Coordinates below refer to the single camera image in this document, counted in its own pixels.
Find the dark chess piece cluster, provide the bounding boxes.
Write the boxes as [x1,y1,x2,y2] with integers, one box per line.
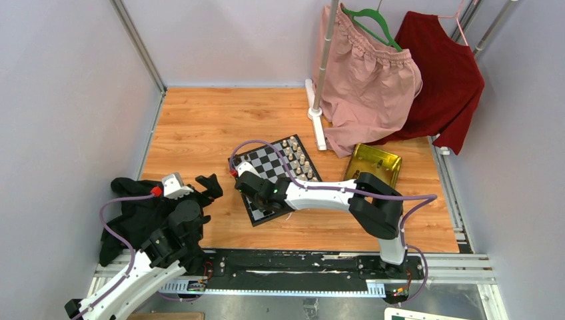
[233,154,249,166]

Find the black white chess board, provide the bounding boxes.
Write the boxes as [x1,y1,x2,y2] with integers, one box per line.
[227,135,323,227]

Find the yellow transparent piece tray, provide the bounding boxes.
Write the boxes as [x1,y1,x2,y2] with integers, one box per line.
[344,144,402,188]

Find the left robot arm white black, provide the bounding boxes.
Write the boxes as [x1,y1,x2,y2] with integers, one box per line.
[65,173,223,319]

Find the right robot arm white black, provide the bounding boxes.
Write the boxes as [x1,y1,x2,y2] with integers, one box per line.
[235,171,407,279]

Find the row of light chess pieces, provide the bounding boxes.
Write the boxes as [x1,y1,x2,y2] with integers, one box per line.
[278,135,322,182]

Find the black cloth heap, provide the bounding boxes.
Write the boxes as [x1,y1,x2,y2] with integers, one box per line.
[99,177,179,267]

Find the white clothes rack stand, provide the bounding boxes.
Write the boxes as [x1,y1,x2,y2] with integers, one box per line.
[304,0,339,151]

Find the pink hanging shorts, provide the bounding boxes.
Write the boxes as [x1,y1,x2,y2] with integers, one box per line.
[320,3,422,158]

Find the green clothes hanger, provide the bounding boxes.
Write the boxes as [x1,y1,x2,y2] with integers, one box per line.
[341,6,404,53]

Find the dark red hanging shirt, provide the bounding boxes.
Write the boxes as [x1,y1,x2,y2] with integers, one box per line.
[376,11,484,154]

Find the pink clothes hanger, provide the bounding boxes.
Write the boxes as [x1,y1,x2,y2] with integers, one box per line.
[438,0,469,47]

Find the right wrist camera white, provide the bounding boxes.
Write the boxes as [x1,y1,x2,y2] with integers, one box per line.
[230,161,260,178]

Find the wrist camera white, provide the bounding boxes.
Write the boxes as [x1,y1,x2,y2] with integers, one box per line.
[151,172,195,199]
[230,161,260,178]

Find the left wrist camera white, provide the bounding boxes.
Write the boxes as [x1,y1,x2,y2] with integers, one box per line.
[151,172,195,199]

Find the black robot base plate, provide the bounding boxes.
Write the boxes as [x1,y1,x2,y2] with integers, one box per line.
[188,249,428,304]

